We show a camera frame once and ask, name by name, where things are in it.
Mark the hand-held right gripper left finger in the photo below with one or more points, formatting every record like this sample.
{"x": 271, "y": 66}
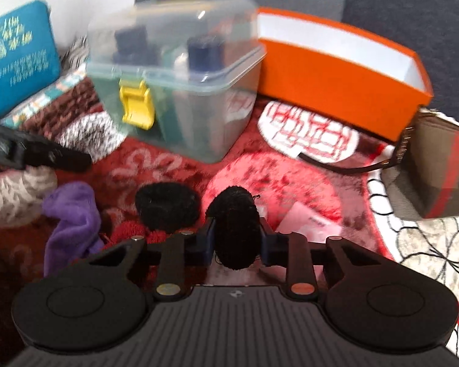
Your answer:
{"x": 206, "y": 242}

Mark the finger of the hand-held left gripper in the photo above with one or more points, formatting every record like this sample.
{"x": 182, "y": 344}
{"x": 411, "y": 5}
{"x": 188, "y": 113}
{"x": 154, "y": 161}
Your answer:
{"x": 57, "y": 156}

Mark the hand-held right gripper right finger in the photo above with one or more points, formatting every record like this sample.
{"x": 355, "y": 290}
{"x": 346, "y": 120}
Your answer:
{"x": 266, "y": 242}

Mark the black fuzzy scrunchie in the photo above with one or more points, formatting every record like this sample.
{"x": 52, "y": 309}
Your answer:
{"x": 233, "y": 225}
{"x": 168, "y": 206}

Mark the purple fleece cloth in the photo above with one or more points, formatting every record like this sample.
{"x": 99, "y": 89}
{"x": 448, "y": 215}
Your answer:
{"x": 70, "y": 218}

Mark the maroon fuzzy cloth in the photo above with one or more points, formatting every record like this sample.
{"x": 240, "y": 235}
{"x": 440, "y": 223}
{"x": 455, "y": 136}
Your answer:
{"x": 126, "y": 233}

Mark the orange cardboard box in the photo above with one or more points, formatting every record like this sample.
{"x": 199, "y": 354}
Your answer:
{"x": 329, "y": 88}

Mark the teal pouch with gold print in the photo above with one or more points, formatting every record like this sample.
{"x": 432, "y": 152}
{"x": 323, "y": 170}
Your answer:
{"x": 19, "y": 65}

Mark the red floral printed blanket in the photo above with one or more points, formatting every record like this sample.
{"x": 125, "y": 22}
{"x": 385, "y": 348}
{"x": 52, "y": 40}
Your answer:
{"x": 168, "y": 164}

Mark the clear plastic storage box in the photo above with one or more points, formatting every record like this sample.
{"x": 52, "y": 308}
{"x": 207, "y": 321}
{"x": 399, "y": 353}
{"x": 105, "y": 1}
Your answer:
{"x": 214, "y": 114}

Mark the black cap bottle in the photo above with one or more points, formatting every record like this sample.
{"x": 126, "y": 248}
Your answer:
{"x": 132, "y": 46}

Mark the brown striped zip pouch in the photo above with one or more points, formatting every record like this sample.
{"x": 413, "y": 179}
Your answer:
{"x": 417, "y": 176}

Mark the navy cap bottle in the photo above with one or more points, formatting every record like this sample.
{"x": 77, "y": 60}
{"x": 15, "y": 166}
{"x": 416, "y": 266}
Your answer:
{"x": 205, "y": 59}

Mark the dark grey headboard panel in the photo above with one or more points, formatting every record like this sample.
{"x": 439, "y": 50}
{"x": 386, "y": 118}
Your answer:
{"x": 424, "y": 15}

